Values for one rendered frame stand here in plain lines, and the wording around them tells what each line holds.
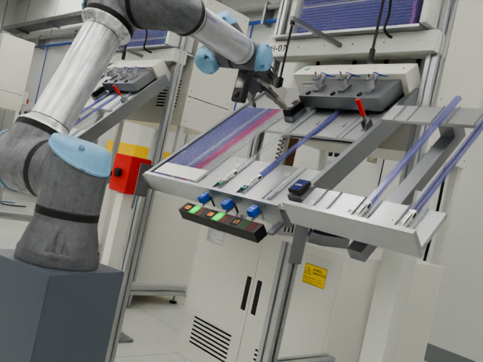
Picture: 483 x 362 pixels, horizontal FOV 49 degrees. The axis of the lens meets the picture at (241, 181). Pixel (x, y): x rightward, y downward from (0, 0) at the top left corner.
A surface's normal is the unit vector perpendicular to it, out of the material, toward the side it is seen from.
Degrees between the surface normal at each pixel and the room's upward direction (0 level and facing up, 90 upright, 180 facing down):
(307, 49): 90
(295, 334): 90
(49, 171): 90
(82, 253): 72
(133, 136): 90
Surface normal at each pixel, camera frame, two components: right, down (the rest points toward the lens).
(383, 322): -0.72, -0.16
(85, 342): 0.84, 0.18
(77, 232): 0.63, -0.18
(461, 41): 0.66, 0.15
